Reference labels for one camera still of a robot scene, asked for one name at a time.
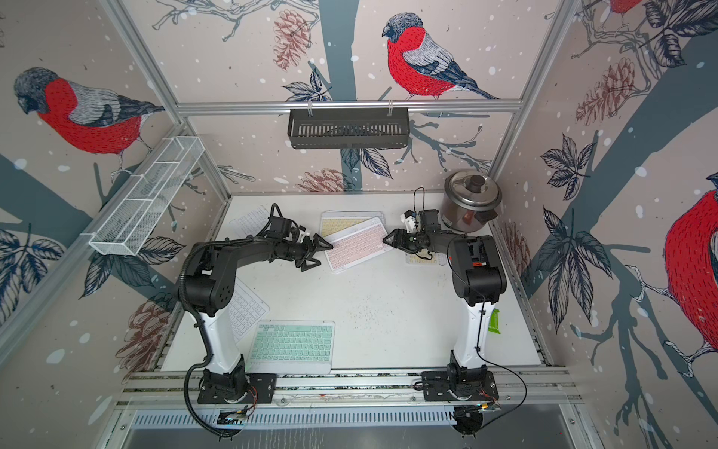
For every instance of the black hanging wire basket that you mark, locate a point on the black hanging wire basket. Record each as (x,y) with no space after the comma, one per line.
(349,129)

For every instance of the steel rice cooker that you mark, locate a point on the steel rice cooker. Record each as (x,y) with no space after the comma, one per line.
(470,201)

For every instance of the green keyboard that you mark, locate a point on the green keyboard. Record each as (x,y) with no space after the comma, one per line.
(292,347)

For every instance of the white wire mesh basket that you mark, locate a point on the white wire mesh basket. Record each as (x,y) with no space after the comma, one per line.
(131,223)

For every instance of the aluminium frame rail base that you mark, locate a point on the aluminium frame rail base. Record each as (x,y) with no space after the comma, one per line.
(530,385)

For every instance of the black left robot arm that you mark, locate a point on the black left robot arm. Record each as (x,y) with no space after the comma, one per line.
(206,285)

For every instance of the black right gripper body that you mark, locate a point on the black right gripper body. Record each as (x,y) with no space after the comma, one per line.
(415,241)

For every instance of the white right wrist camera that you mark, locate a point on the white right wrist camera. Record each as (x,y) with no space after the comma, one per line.
(409,220)

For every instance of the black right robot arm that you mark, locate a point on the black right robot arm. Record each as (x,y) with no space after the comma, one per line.
(479,281)

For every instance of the yellow keyboard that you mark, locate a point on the yellow keyboard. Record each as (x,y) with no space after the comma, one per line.
(421,259)
(335,221)

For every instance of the green small packet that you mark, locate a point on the green small packet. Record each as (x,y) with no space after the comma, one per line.
(494,325)

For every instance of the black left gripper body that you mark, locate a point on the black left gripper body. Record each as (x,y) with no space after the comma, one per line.
(298,252)

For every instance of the white keyboard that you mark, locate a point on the white keyboard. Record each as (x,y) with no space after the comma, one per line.
(245,310)
(251,223)

